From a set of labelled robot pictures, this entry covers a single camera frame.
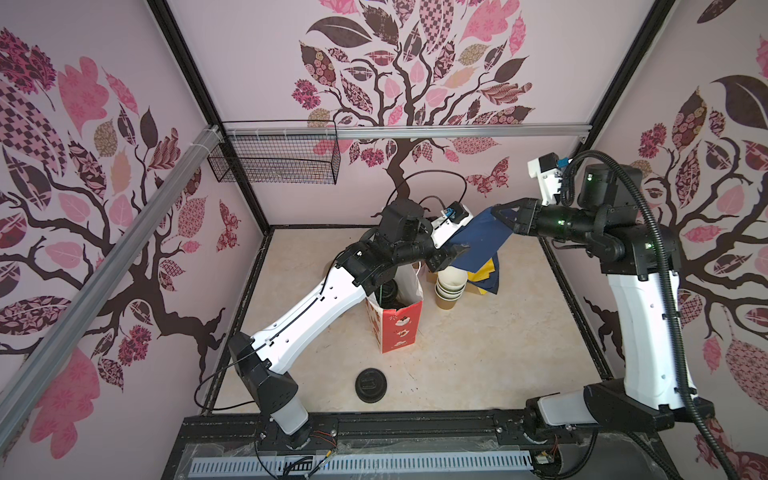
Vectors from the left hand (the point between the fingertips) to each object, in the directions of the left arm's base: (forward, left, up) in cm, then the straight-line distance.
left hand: (457, 240), depth 65 cm
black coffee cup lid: (+2, +16, -25) cm, 30 cm away
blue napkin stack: (+8, -17, -30) cm, 35 cm away
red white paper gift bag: (-10, +12, -23) cm, 28 cm away
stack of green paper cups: (+3, -3, -24) cm, 24 cm away
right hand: (0, -6, +9) cm, 11 cm away
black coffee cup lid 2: (+4, +11, -34) cm, 36 cm away
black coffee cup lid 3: (-21, +20, -36) cm, 46 cm away
